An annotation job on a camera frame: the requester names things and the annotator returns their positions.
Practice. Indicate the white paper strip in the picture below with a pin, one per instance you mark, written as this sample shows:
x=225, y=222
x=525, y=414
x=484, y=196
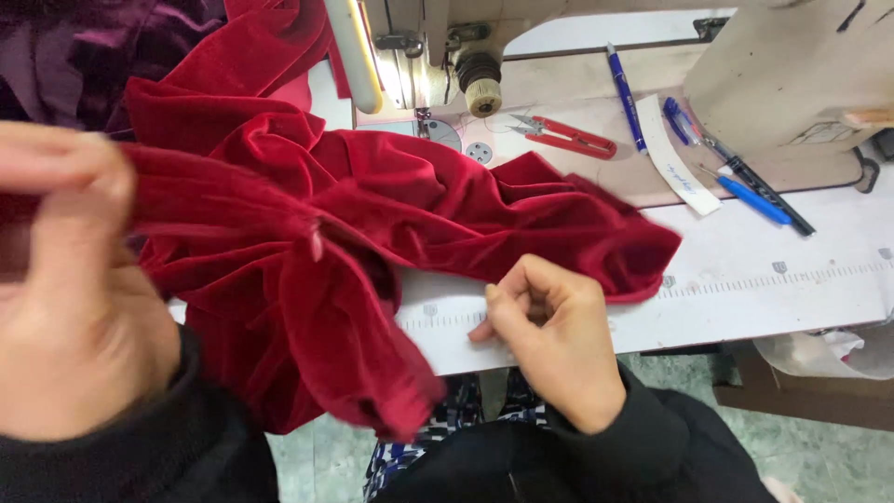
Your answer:
x=674, y=164

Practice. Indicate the printed measuring scale strip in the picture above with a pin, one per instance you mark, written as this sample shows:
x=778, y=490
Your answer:
x=768, y=282

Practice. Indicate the purple fabric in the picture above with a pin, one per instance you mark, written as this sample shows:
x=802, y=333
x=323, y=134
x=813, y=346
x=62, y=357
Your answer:
x=77, y=56

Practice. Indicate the person's right hand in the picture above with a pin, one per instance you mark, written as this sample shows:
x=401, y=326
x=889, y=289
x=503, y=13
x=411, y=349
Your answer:
x=566, y=349

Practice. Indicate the clear blue pen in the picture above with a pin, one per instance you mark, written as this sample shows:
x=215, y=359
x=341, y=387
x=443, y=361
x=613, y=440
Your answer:
x=677, y=122

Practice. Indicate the clear plastic bag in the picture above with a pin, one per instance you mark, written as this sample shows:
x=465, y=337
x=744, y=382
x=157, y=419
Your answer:
x=831, y=353

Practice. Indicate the beige sewing machine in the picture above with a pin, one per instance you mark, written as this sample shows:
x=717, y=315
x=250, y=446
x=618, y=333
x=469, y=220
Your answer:
x=768, y=70

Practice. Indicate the red velvet fabric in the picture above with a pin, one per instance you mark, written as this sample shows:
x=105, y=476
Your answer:
x=419, y=202

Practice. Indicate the person's left fingers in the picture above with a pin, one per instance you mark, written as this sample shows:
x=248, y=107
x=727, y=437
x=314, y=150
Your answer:
x=70, y=181

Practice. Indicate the brown wooden drawer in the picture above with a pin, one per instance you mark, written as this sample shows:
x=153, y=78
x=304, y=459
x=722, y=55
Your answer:
x=782, y=398

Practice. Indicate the blue white patterned trousers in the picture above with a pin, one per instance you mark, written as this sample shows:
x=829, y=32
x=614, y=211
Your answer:
x=447, y=419

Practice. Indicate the red thread snips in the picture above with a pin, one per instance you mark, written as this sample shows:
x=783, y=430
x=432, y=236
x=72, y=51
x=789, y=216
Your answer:
x=573, y=138

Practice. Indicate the black pen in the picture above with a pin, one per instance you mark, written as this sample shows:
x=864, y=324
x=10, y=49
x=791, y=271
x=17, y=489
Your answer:
x=761, y=187

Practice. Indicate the person's left hand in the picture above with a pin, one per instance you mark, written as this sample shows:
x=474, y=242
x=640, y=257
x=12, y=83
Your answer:
x=77, y=335

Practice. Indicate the white tube lamp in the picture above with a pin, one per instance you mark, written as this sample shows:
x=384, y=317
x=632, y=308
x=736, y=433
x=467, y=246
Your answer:
x=356, y=56

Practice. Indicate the dark blue pen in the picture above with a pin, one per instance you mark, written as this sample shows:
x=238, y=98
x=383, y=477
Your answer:
x=626, y=98

